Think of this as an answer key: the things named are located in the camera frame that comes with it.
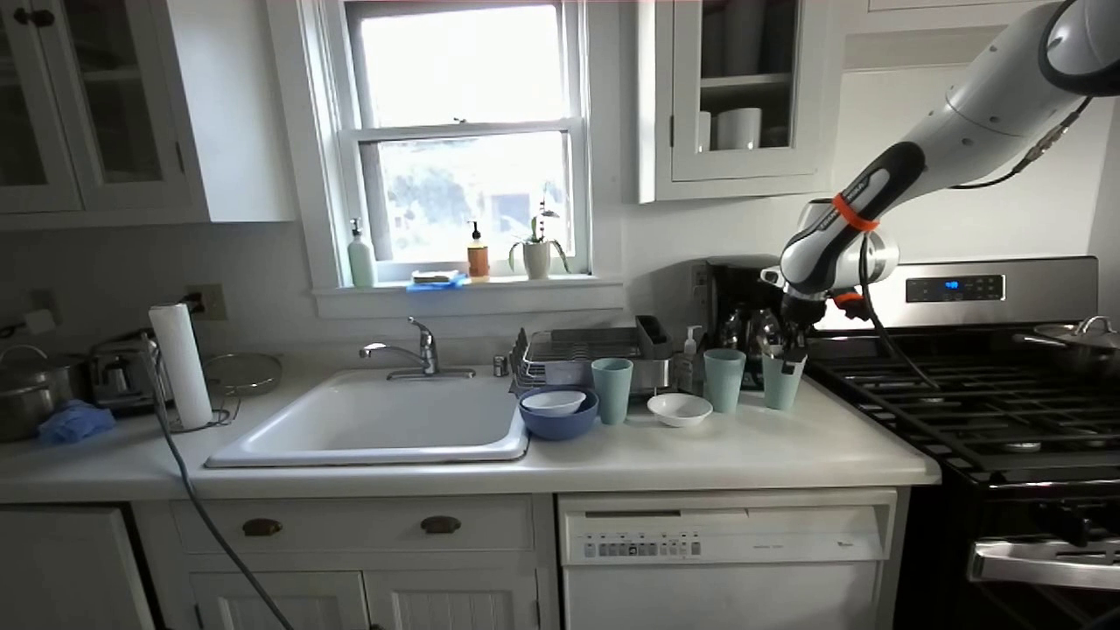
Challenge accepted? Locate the shallow white bowl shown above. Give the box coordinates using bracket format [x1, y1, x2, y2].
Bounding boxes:
[644, 390, 719, 429]

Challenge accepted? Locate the white pot with plant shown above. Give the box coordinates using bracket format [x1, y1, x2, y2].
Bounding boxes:
[505, 208, 576, 285]

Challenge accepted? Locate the white wall cabinet with canisters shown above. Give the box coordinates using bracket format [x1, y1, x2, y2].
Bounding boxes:
[632, 0, 1058, 209]

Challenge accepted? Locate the wall power outlet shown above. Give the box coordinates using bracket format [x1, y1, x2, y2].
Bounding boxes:
[189, 280, 232, 322]

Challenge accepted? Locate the white framed window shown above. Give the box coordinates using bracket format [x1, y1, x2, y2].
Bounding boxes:
[262, 0, 632, 322]

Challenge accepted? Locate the white dishwasher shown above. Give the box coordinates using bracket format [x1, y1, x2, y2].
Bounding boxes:
[554, 485, 912, 630]

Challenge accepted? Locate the silver toaster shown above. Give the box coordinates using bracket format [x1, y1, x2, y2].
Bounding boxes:
[84, 330, 166, 414]

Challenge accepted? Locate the white kitchen sink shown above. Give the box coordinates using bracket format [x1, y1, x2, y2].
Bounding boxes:
[202, 366, 533, 471]

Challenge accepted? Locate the white sink base cabinet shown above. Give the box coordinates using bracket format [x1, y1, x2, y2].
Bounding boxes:
[0, 494, 565, 630]

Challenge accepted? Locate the black coffee maker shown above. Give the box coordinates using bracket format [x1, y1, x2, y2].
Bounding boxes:
[705, 258, 824, 393]

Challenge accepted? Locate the dark hanging cable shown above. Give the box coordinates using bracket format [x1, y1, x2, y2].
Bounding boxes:
[145, 333, 299, 630]

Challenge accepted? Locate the metal cooking pot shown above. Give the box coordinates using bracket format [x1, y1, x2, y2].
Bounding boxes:
[0, 340, 76, 446]

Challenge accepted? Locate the black gas stove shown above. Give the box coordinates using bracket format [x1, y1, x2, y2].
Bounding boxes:
[803, 252, 1120, 630]

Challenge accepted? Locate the orange soap bottle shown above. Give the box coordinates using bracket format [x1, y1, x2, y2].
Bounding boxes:
[467, 218, 495, 285]

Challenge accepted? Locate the dark dish rack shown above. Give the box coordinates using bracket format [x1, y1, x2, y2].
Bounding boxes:
[507, 312, 685, 394]

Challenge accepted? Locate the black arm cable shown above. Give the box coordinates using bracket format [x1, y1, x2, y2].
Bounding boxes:
[948, 93, 1104, 197]

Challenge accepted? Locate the blue cloth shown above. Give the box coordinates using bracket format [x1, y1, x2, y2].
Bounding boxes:
[36, 394, 119, 449]

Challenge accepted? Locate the clear soap pump bottle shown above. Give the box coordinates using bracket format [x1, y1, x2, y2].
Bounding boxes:
[677, 322, 708, 394]

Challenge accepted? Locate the light blue cup with fork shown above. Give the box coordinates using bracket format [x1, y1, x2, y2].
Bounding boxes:
[758, 350, 807, 418]

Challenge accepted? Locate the small white bowl in blue bowl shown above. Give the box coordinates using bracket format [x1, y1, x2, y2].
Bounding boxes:
[521, 390, 591, 421]

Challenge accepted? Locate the white green bottle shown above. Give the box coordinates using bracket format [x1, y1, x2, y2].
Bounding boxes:
[344, 218, 381, 293]

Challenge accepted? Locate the white paper towel roll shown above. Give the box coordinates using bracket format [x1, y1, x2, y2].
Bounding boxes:
[145, 300, 222, 435]

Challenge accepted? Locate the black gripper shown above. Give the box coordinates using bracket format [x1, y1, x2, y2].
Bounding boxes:
[772, 285, 842, 373]

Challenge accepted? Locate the white glass door wall cabinet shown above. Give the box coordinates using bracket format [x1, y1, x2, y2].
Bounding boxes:
[0, 0, 302, 233]

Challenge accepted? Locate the chrome faucet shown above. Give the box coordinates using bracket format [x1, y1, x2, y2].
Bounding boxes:
[357, 312, 482, 384]

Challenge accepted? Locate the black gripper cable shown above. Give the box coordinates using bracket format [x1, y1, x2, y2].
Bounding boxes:
[855, 226, 952, 394]

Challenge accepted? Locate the glass pot lid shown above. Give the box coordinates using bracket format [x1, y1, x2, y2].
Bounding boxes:
[205, 348, 285, 404]

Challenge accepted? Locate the glass coffee carafe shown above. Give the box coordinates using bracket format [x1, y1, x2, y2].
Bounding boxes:
[713, 300, 786, 359]

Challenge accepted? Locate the blue sponge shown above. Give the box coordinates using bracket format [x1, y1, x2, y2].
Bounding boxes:
[404, 266, 470, 296]

